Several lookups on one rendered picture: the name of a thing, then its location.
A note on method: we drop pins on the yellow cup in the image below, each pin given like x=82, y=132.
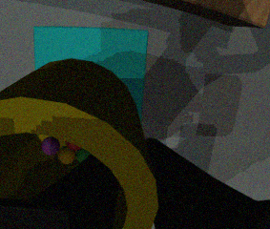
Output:
x=87, y=105

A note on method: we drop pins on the purple ball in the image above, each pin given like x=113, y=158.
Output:
x=50, y=146

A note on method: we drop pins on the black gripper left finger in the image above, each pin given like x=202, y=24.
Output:
x=83, y=199

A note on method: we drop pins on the green marble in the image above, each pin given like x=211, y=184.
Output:
x=81, y=155

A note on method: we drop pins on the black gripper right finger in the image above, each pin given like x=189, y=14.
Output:
x=190, y=199

